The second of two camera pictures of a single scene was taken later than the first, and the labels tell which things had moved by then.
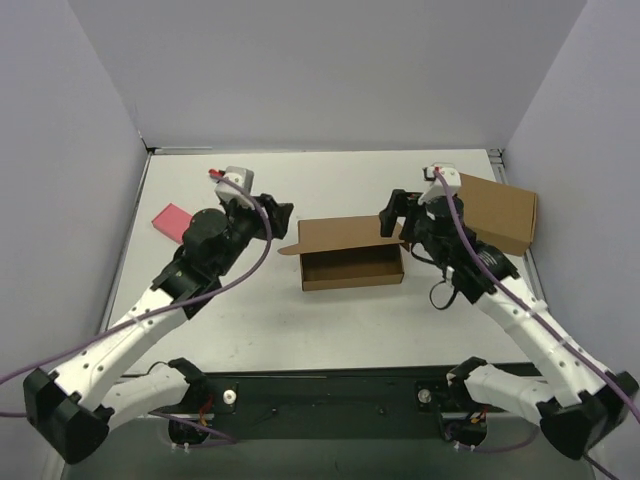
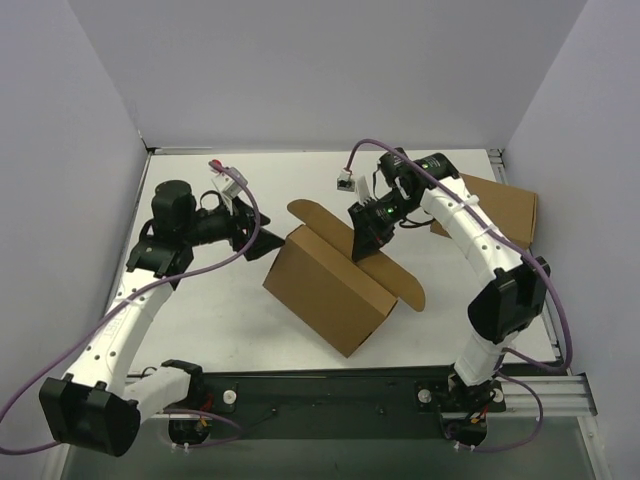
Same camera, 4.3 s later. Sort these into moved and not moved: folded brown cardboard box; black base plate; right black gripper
Moved: right black gripper
Not moved: folded brown cardboard box; black base plate
